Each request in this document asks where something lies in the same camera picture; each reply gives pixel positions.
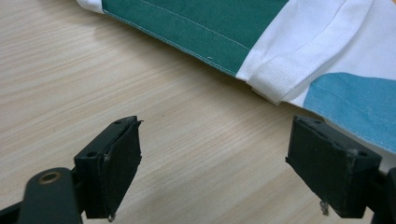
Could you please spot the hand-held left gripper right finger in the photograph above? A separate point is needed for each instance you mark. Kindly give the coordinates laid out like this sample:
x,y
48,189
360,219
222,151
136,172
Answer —
x,y
333,168

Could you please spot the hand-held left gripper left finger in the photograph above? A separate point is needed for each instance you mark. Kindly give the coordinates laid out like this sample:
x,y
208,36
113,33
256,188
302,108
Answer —
x,y
118,168

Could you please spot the white green blue shirt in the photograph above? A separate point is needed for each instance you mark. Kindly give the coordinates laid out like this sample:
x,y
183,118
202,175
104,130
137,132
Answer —
x,y
193,28

